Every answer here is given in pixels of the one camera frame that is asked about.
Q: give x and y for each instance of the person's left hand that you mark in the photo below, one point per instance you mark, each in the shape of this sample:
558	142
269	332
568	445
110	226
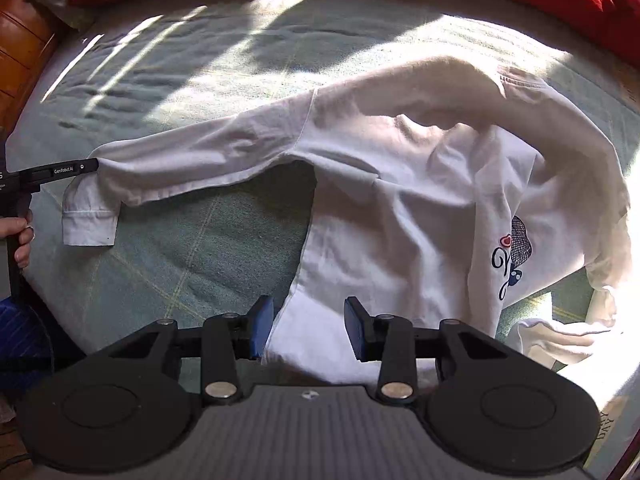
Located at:
24	250

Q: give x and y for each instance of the wooden headboard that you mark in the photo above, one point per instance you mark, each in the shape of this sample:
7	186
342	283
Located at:
20	35

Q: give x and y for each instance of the white printed t-shirt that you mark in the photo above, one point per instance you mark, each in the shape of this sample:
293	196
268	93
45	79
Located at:
400	210

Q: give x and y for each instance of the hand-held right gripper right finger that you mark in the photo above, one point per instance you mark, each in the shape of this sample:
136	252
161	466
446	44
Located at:
355	332

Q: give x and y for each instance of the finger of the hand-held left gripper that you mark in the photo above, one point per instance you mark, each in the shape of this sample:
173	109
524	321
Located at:
87	166

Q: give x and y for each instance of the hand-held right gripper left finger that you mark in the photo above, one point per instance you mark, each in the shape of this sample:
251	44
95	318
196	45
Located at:
262	330

